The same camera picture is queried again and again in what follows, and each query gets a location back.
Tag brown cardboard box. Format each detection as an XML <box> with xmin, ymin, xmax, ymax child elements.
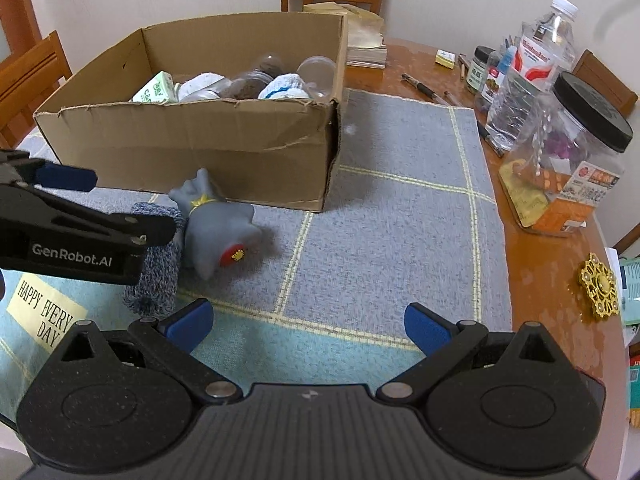
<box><xmin>32</xmin><ymin>12</ymin><xmax>350</xmax><ymax>212</ymax></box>

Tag black pen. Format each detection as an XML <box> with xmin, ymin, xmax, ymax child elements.
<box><xmin>401</xmin><ymin>74</ymin><xmax>451</xmax><ymax>106</ymax></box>

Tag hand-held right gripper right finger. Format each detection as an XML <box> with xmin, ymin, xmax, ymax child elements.
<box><xmin>375</xmin><ymin>302</ymin><xmax>576</xmax><ymax>403</ymax></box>

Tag gold foil ornament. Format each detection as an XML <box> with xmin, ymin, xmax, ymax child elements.
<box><xmin>570</xmin><ymin>252</ymin><xmax>621</xmax><ymax>320</ymax></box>

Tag clear plastic jar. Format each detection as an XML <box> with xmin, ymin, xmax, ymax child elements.
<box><xmin>296</xmin><ymin>55</ymin><xmax>337</xmax><ymax>98</ymax></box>

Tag small bottle blue cap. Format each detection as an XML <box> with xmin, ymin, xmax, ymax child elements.
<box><xmin>475</xmin><ymin>46</ymin><xmax>518</xmax><ymax>111</ymax></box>

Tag blue grey knit sock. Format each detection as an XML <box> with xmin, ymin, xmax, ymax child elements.
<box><xmin>122</xmin><ymin>201</ymin><xmax>188</xmax><ymax>315</ymax></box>

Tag black marker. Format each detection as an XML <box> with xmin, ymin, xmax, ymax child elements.
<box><xmin>475</xmin><ymin>120</ymin><xmax>506</xmax><ymax>158</ymax></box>

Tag clear jar dark contents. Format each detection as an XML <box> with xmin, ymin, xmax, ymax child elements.
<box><xmin>220</xmin><ymin>71</ymin><xmax>275</xmax><ymax>102</ymax></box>

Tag yellow green tea box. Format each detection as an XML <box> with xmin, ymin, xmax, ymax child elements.
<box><xmin>302</xmin><ymin>2</ymin><xmax>387</xmax><ymax>51</ymax></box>

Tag grey toy shark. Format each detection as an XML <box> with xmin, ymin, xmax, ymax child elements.
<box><xmin>168</xmin><ymin>167</ymin><xmax>261</xmax><ymax>278</ymax></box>

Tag clear water bottle red label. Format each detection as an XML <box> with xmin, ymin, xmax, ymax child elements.
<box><xmin>486</xmin><ymin>0</ymin><xmax>578</xmax><ymax>152</ymax></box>

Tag small jar brown contents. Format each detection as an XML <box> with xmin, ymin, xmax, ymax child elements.
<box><xmin>250</xmin><ymin>51</ymin><xmax>287</xmax><ymax>77</ymax></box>

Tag small jar dark lid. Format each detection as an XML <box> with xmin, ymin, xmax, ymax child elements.
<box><xmin>465</xmin><ymin>46</ymin><xmax>496</xmax><ymax>95</ymax></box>

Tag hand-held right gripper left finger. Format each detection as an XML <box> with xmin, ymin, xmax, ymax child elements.
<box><xmin>59</xmin><ymin>297</ymin><xmax>241</xmax><ymax>401</ymax></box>

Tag green tissue packet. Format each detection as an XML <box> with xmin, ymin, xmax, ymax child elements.
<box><xmin>131</xmin><ymin>71</ymin><xmax>180</xmax><ymax>105</ymax></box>

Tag wooden door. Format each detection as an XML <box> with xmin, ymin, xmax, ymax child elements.
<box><xmin>0</xmin><ymin>0</ymin><xmax>43</xmax><ymax>61</ymax></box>

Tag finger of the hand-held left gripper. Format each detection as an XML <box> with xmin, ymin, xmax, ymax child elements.
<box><xmin>0</xmin><ymin>149</ymin><xmax>98</xmax><ymax>193</ymax></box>
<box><xmin>0</xmin><ymin>184</ymin><xmax>179</xmax><ymax>250</ymax></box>

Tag large clear jar black lid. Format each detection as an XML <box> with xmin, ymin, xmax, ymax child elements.
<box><xmin>500</xmin><ymin>71</ymin><xmax>635</xmax><ymax>238</ymax></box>

